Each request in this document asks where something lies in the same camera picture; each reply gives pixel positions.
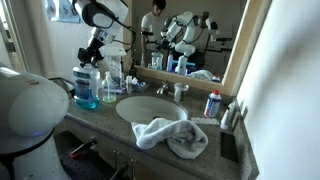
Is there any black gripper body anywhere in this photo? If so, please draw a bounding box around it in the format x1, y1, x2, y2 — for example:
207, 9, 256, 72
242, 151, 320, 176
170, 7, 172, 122
77, 37, 104, 61

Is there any clear blister pill pack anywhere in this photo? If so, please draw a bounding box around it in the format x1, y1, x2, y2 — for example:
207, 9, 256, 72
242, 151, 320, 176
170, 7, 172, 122
189, 116, 220, 126

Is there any white mug green print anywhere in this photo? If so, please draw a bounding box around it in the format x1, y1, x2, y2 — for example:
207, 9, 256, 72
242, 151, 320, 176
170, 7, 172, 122
173, 82, 190, 103

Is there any black robot wrist cable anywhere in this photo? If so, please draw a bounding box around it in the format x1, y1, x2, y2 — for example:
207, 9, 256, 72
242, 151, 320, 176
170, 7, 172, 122
113, 16, 138, 64

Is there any white sink basin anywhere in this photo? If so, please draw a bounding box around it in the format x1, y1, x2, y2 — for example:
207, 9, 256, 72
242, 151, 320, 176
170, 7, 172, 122
115, 95, 189, 126

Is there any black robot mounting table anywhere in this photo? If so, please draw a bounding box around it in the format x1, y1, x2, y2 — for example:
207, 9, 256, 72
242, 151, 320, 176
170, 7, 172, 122
54, 131, 134, 180

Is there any black bottle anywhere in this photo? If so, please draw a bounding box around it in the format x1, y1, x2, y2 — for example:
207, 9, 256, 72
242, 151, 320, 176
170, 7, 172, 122
128, 59, 138, 78

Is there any wood framed wall mirror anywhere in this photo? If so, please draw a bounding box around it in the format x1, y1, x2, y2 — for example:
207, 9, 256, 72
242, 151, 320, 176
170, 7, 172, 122
121, 0, 273, 97

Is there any white terry towel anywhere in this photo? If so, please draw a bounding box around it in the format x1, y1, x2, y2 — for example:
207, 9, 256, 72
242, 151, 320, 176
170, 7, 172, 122
130, 117, 209, 160

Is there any metal cabinet handle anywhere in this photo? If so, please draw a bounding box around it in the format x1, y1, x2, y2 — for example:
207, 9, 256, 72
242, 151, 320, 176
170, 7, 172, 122
113, 149, 120, 166
129, 158, 136, 180

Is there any chrome faucet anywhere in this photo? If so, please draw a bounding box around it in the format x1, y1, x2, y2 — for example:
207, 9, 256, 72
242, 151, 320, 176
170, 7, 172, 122
155, 79, 170, 96

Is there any blue red shaving cream can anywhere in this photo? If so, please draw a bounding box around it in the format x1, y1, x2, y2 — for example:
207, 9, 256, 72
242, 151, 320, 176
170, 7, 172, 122
203, 88, 223, 118

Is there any wooden vanity cabinet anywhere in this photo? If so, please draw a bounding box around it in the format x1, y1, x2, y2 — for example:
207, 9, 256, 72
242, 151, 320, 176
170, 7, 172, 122
53, 113, 208, 180

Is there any white cylindrical toothbrush handle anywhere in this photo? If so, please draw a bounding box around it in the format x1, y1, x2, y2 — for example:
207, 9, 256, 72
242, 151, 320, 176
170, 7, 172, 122
116, 57, 126, 88

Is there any clear soap pump dispenser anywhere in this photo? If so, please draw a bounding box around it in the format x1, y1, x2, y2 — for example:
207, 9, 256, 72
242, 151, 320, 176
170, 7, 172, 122
101, 70, 118, 104

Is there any small bottle white cap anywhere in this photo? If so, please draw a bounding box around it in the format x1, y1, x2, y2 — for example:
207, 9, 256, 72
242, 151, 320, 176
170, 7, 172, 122
125, 75, 133, 94

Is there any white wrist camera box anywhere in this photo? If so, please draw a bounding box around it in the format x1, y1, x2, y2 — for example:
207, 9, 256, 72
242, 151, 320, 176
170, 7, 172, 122
99, 44, 128, 58

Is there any blue wall poster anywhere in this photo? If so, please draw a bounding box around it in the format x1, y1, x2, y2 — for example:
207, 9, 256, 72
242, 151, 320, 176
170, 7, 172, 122
44, 0, 83, 24

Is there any blue Listerine mouthwash bottle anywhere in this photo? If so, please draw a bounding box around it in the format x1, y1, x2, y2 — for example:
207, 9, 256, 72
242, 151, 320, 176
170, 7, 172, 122
72, 64, 101, 110

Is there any grey wall outlet plate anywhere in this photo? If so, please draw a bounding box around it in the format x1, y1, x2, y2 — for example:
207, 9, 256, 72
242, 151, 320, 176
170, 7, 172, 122
238, 99, 249, 122

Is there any white blue toothpaste tube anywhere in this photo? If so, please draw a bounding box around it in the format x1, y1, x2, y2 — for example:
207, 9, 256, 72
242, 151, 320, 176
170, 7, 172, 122
131, 77, 144, 88

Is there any small white lotion tube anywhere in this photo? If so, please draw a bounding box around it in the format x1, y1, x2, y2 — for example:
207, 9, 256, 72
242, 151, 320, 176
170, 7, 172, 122
219, 100, 236, 130

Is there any white door frame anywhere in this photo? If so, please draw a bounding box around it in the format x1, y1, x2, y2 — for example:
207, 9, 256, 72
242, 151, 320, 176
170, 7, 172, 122
3, 0, 44, 78

